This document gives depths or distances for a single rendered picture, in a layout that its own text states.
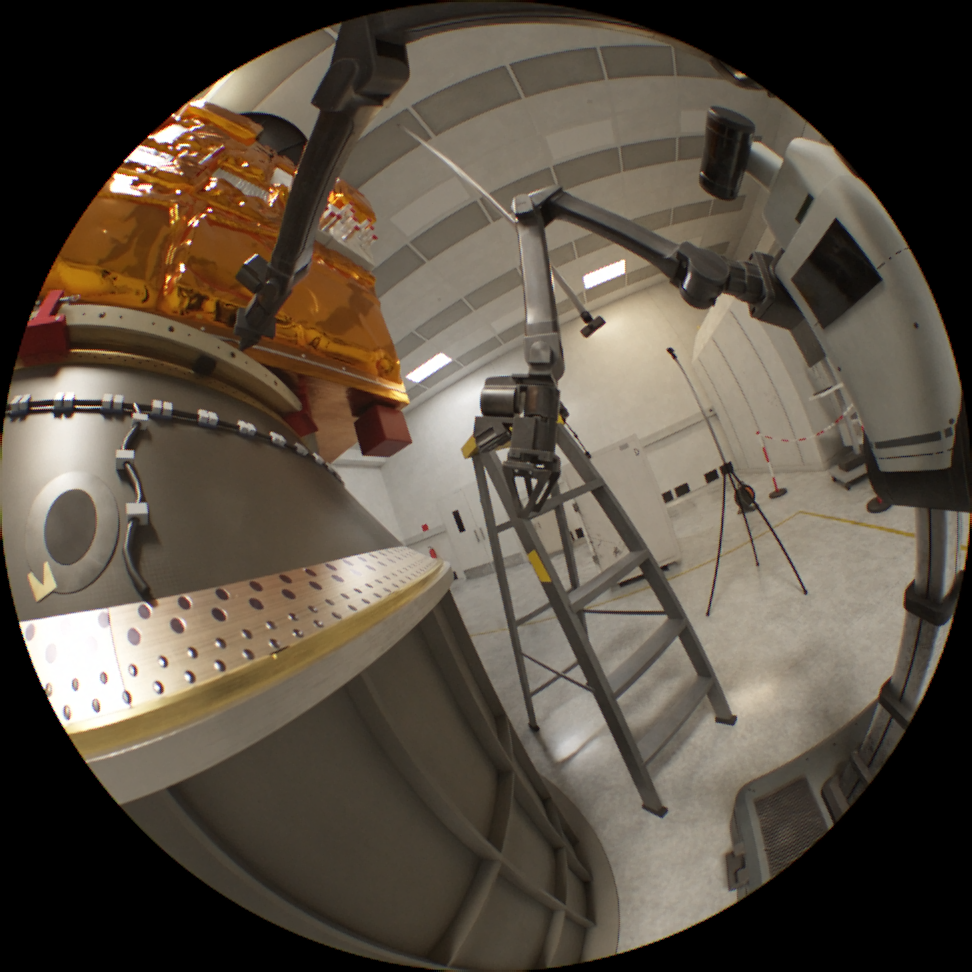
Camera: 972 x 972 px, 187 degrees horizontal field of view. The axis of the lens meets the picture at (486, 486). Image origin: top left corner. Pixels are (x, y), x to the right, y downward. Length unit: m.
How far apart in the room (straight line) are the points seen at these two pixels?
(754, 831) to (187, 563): 1.14
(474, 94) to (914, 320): 4.20
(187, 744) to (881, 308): 0.63
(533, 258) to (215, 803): 0.77
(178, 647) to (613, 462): 3.19
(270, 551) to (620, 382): 7.47
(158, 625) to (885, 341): 0.69
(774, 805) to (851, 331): 0.99
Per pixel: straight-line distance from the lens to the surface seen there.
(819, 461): 5.15
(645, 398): 7.50
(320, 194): 0.49
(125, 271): 0.87
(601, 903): 1.23
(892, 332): 0.45
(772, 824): 1.03
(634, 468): 3.19
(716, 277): 0.59
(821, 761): 1.12
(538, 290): 0.56
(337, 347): 0.99
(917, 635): 0.66
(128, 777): 0.20
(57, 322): 0.66
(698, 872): 1.25
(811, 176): 0.56
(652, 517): 3.24
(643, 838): 1.32
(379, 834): 0.34
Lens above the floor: 1.21
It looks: 7 degrees up
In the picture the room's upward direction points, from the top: 21 degrees counter-clockwise
